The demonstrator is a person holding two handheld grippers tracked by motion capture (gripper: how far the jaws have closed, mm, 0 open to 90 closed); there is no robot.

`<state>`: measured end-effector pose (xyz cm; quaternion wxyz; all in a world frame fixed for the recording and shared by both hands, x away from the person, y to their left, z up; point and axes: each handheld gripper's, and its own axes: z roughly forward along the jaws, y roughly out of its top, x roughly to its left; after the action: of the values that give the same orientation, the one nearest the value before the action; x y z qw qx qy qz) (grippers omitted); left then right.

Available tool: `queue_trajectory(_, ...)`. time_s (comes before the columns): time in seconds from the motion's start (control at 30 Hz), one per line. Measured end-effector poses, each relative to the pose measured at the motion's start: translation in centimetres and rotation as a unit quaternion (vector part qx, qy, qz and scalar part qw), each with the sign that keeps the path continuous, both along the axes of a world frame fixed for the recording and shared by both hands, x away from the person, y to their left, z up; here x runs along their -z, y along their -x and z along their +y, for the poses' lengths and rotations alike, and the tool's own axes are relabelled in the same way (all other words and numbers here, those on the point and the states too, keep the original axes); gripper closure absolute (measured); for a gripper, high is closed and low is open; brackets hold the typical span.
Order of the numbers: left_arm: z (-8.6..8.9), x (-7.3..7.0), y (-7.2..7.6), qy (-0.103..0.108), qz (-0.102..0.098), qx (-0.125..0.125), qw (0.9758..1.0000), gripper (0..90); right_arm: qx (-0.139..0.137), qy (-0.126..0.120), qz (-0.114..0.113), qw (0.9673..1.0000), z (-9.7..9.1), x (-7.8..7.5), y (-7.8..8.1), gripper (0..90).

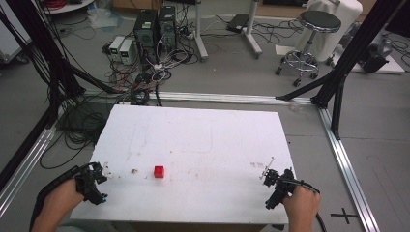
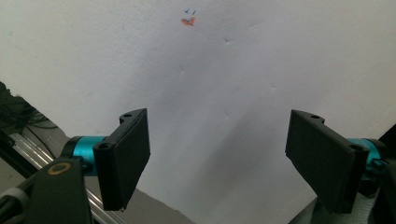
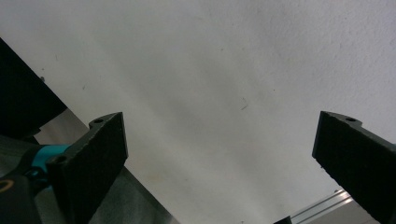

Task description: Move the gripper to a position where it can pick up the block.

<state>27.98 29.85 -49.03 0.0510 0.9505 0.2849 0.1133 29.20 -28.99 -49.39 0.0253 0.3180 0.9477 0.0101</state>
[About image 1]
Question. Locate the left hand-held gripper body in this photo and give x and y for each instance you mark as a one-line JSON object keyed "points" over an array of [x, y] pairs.
{"points": [[91, 185]]}

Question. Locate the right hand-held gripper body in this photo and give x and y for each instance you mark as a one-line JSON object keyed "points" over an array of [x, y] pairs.
{"points": [[278, 188]]}

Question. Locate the red cube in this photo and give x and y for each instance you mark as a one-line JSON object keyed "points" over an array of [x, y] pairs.
{"points": [[159, 171]]}

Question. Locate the person's right hand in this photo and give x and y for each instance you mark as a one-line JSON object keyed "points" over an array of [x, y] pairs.
{"points": [[301, 204]]}

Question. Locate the person's left hand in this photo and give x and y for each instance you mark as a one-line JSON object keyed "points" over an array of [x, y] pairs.
{"points": [[66, 198]]}

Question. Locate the white power supply unit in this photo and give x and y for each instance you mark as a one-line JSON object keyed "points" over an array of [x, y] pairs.
{"points": [[127, 51], [116, 45]]}

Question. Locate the white table leg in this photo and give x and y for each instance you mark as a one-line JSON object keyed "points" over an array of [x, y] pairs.
{"points": [[253, 35], [199, 35]]}

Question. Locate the black round stool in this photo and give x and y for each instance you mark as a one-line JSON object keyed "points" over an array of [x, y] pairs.
{"points": [[314, 35]]}

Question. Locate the large black computer tower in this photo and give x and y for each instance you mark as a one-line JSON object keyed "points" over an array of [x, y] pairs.
{"points": [[145, 34]]}

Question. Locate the black flat box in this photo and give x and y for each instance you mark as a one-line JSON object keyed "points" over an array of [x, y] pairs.
{"points": [[238, 23]]}

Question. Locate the black machine on white board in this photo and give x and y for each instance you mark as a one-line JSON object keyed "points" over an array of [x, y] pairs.
{"points": [[375, 58]]}

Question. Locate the clear plastic bag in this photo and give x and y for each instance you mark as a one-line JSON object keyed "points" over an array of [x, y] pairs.
{"points": [[103, 17]]}

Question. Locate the slim black computer tower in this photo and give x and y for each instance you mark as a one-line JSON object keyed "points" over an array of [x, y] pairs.
{"points": [[167, 27]]}

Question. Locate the grey case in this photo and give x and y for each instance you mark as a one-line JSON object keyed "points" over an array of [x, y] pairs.
{"points": [[11, 38]]}

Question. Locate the white cloth cover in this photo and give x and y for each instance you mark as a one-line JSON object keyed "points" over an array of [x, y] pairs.
{"points": [[346, 19]]}

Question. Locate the round white table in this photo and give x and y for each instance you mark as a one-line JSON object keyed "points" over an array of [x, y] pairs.
{"points": [[69, 6]]}

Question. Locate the long aluminium floor rail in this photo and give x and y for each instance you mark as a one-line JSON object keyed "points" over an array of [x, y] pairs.
{"points": [[225, 97]]}

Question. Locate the black frame post with braces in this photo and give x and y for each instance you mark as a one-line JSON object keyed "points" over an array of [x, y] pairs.
{"points": [[354, 51]]}

